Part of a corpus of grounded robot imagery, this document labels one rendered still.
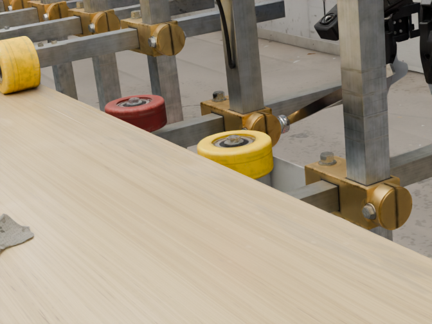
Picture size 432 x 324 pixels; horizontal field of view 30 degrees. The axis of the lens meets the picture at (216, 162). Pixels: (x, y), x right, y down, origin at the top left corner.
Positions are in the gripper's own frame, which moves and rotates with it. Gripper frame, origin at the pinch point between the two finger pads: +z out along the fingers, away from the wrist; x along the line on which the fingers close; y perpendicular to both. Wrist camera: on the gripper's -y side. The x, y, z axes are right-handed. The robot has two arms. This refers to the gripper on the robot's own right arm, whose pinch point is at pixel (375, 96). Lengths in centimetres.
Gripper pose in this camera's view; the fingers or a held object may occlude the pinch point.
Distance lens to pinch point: 131.1
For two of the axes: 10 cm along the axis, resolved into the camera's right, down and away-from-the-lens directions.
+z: 1.3, 9.3, 3.4
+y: 8.5, -2.8, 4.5
